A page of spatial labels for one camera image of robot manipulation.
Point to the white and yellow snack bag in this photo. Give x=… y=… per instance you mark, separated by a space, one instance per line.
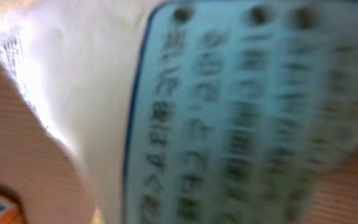
x=191 y=111

